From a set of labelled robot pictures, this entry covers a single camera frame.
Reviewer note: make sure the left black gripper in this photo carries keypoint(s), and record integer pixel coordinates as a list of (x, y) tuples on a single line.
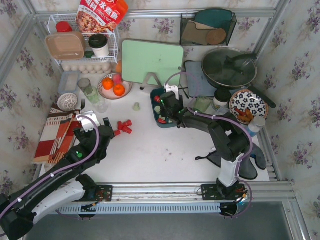
[(109, 130)]

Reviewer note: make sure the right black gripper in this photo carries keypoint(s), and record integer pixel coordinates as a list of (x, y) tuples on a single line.
[(168, 100)]

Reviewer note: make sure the red capsule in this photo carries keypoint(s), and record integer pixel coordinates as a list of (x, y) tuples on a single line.
[(161, 121), (157, 99)]

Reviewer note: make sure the teal storage basket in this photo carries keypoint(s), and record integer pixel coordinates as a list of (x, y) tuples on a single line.
[(157, 109)]

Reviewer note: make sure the green capsule top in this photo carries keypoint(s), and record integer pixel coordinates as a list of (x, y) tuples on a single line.
[(136, 106)]

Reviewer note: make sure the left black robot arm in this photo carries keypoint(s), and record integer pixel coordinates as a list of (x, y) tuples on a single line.
[(64, 183)]

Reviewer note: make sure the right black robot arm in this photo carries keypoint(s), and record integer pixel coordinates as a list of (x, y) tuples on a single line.
[(231, 141)]

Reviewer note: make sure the white strainer basket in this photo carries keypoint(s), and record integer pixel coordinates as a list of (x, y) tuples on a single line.
[(67, 102)]

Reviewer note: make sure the clear storage box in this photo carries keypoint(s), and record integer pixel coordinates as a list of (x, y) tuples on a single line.
[(69, 82)]

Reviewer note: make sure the green glass cup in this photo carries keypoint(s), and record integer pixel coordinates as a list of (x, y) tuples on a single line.
[(202, 104)]

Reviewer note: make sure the blue grey trivet mat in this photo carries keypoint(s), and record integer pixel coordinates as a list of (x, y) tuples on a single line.
[(200, 85)]

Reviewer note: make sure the striped kitchen towel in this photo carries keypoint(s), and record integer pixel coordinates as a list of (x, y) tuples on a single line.
[(57, 136)]

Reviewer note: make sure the light green cutting board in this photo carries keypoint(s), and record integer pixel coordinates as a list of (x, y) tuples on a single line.
[(140, 58)]

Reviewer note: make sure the jar with black lid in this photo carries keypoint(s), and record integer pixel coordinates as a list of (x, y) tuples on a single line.
[(221, 98)]

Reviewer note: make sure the grey green tumbler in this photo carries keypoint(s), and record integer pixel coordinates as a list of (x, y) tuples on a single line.
[(92, 94)]

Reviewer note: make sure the fruit plate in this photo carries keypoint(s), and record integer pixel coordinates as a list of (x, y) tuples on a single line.
[(112, 87)]

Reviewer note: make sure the black frying pan with lid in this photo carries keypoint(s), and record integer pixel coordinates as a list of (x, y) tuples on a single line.
[(231, 69)]

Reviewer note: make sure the egg tray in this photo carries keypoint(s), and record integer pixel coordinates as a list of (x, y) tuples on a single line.
[(88, 68)]

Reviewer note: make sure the flower patterned plate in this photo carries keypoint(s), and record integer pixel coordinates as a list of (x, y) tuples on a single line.
[(245, 105)]

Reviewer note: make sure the black mesh holder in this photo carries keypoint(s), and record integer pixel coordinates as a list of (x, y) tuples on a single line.
[(209, 27)]

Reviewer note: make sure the white bottle blue label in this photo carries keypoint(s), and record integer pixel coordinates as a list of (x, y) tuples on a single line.
[(256, 125)]

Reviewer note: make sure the white cup black lid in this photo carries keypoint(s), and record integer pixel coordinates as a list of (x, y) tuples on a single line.
[(99, 44)]

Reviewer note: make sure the beige plastic container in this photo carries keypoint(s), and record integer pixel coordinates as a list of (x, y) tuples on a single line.
[(66, 46)]

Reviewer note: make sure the red lid jar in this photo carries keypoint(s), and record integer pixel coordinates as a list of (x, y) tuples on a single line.
[(63, 27)]

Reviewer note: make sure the red snack bag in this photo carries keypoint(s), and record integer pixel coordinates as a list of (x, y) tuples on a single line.
[(100, 16)]

